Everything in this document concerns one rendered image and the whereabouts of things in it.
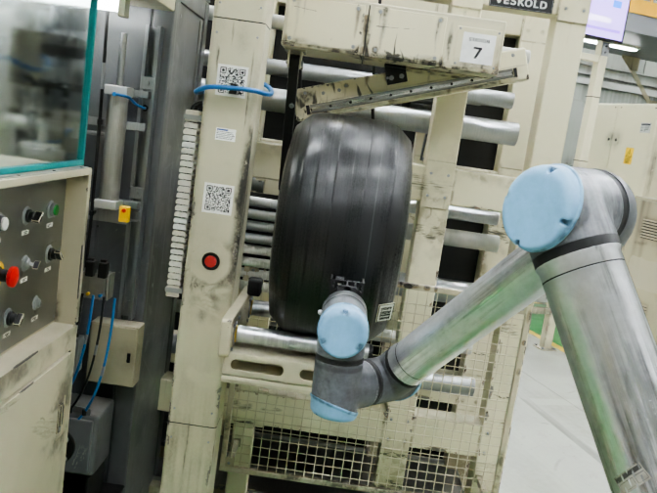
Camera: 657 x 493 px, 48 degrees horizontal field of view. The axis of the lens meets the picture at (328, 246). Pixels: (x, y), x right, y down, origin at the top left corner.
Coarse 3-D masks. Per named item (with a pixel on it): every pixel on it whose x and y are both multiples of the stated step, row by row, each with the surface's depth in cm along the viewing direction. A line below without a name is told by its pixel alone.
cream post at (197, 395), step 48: (240, 0) 177; (240, 48) 179; (240, 144) 182; (240, 192) 184; (192, 240) 186; (240, 240) 187; (192, 288) 188; (192, 336) 190; (192, 384) 192; (192, 432) 194; (192, 480) 196
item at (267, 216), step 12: (252, 192) 237; (252, 204) 225; (264, 204) 225; (276, 204) 225; (252, 216) 225; (264, 216) 224; (252, 228) 226; (264, 228) 226; (252, 240) 226; (264, 240) 226; (252, 252) 228; (264, 252) 227; (252, 264) 227; (264, 264) 227; (252, 276) 229; (264, 276) 228; (240, 288) 228; (264, 288) 228
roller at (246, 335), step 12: (240, 336) 181; (252, 336) 181; (264, 336) 181; (276, 336) 182; (288, 336) 182; (300, 336) 182; (312, 336) 182; (288, 348) 182; (300, 348) 182; (312, 348) 181; (372, 348) 182
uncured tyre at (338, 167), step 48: (336, 144) 171; (384, 144) 172; (288, 192) 167; (336, 192) 165; (384, 192) 165; (288, 240) 165; (336, 240) 164; (384, 240) 164; (288, 288) 169; (384, 288) 169
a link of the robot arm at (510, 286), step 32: (512, 256) 120; (480, 288) 124; (512, 288) 119; (448, 320) 129; (480, 320) 125; (384, 352) 143; (416, 352) 135; (448, 352) 132; (384, 384) 140; (416, 384) 141
